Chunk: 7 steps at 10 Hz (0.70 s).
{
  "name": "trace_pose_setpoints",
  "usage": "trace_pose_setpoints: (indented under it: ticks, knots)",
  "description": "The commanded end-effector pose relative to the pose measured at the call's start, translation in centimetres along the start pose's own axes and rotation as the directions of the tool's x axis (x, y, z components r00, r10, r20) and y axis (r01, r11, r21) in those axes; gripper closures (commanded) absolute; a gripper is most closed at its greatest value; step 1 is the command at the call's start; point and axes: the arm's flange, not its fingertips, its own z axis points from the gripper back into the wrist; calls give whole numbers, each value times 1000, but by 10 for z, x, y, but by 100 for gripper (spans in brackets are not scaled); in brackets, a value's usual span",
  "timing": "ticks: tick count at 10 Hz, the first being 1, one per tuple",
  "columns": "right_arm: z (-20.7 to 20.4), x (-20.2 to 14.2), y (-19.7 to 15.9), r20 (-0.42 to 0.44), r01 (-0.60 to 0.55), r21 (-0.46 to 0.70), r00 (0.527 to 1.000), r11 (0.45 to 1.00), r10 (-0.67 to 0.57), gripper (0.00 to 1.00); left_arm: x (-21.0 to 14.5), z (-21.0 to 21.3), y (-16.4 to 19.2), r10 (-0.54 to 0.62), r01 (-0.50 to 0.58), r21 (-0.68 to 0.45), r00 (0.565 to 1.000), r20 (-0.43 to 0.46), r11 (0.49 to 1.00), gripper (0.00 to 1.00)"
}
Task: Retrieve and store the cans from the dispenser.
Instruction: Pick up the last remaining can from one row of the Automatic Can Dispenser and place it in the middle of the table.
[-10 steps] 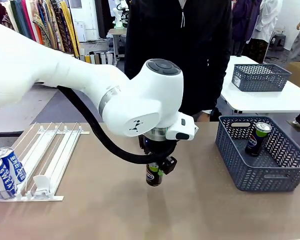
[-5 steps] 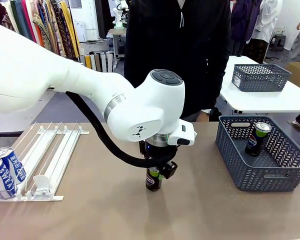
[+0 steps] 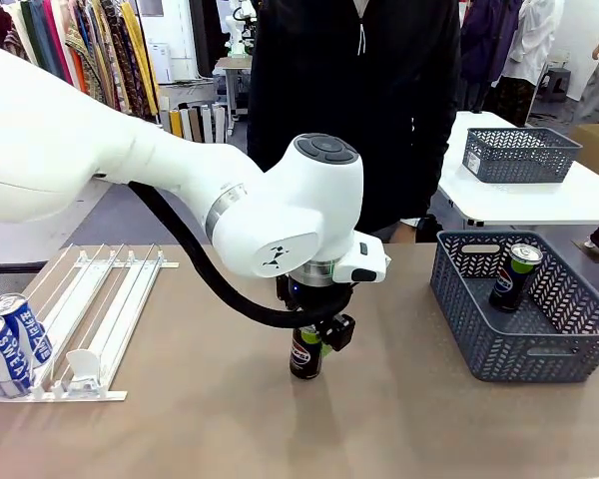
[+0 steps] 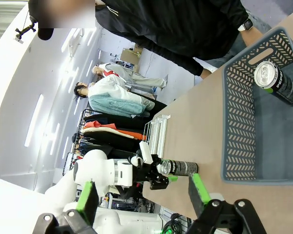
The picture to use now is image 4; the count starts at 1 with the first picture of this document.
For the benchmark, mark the black Pepsi can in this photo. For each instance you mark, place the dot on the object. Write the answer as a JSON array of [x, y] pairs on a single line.
[[283, 85], [183, 167]]

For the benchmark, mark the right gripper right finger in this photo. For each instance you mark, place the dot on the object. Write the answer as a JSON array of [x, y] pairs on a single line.
[[202, 195]]

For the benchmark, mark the person's left hand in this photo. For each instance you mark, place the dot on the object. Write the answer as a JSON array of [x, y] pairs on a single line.
[[255, 35]]

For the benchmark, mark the person's left forearm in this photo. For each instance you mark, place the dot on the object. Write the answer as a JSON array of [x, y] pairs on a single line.
[[234, 14]]

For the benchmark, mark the white can dispenser rack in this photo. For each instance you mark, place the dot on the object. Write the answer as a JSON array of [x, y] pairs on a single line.
[[158, 136]]

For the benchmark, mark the black camera bracket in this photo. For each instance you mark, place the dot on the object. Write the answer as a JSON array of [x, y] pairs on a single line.
[[25, 30]]

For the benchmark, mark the rack of dark orange clothes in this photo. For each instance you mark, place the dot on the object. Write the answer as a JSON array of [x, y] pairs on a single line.
[[107, 136]]

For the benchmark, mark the white smartwatch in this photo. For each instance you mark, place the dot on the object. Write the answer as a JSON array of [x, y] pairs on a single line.
[[246, 25]]

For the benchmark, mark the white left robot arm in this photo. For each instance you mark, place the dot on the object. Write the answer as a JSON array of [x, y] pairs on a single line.
[[92, 165]]

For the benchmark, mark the person in black jacket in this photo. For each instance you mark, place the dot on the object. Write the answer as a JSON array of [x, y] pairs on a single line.
[[173, 24]]

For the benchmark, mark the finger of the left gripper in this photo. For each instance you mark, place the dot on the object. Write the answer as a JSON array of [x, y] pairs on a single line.
[[161, 182], [157, 162]]

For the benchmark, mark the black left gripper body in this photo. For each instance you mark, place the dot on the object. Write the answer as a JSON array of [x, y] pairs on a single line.
[[146, 173]]

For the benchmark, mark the grey plastic lattice basket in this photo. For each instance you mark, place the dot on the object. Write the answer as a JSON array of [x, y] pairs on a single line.
[[239, 122]]

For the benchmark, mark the large cardboard box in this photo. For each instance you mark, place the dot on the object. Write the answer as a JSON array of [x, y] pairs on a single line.
[[130, 58]]

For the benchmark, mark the person's right forearm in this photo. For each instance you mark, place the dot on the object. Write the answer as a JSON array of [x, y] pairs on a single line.
[[178, 58]]

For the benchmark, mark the person's right hand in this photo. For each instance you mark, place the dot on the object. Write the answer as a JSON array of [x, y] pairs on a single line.
[[208, 73]]

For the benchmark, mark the mannequin in grey red outfit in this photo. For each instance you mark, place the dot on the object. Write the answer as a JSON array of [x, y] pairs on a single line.
[[134, 76]]

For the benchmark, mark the mannequin in white teal jacket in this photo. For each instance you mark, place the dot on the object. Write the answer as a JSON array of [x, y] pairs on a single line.
[[114, 97]]

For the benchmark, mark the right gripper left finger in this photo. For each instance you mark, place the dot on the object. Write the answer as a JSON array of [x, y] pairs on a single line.
[[86, 204]]

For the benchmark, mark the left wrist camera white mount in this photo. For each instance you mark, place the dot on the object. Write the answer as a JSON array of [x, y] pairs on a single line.
[[146, 152]]

